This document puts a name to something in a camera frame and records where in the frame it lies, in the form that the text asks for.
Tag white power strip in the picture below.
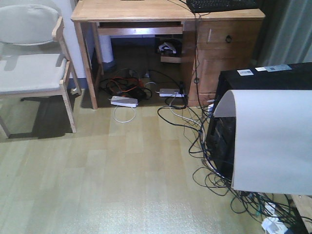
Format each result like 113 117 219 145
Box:
159 89 185 98
110 96 138 108

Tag wooden chair grey cushion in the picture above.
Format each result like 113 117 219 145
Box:
0 0 81 133

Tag black keyboard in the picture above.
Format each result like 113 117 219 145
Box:
186 0 258 13

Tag white power strip left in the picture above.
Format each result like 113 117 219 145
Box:
110 96 138 108

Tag wooden desk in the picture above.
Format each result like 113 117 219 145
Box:
71 0 265 109

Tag white paper sheets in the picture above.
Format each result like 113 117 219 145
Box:
214 90 312 195

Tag grey curtain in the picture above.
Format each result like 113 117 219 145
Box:
253 0 312 66

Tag orange cable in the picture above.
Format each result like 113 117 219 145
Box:
107 77 144 95

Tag black computer tower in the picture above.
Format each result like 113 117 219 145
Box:
206 62 312 179

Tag tangled black cables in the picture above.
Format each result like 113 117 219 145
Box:
157 0 312 234

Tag white power strip right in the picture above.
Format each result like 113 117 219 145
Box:
159 89 185 98

